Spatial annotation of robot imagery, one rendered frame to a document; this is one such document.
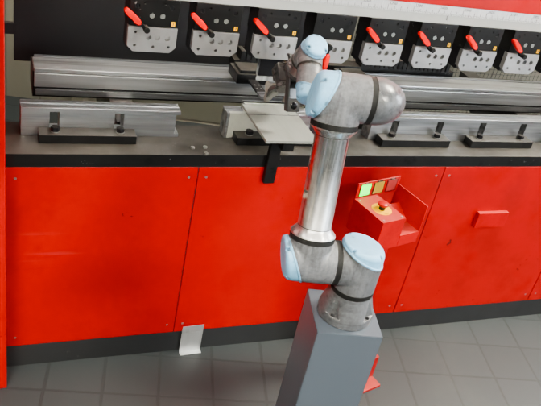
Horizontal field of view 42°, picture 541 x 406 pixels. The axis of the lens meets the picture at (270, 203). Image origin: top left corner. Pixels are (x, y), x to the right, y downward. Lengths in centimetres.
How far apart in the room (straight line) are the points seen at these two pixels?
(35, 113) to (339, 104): 104
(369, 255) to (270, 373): 115
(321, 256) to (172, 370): 116
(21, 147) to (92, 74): 44
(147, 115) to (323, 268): 88
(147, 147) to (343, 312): 87
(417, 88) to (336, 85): 140
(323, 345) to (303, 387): 16
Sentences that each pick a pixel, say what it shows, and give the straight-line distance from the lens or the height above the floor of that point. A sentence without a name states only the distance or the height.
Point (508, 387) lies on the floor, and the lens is 320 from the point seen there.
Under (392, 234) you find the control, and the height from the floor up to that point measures 72.
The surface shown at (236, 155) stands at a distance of 236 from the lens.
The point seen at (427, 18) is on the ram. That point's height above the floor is 135.
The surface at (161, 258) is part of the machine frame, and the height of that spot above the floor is 45.
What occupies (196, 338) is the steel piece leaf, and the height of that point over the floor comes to 6.
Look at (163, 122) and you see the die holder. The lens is 238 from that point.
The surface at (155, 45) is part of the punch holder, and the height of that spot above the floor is 120.
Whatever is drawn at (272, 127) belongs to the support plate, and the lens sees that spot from 230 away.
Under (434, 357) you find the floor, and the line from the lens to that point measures 317.
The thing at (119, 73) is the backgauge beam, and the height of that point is 98.
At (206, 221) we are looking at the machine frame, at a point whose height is 61.
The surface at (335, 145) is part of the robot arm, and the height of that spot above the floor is 125.
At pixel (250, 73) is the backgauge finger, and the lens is 263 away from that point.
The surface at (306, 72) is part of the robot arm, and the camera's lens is 207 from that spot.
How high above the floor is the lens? 197
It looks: 31 degrees down
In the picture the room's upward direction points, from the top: 13 degrees clockwise
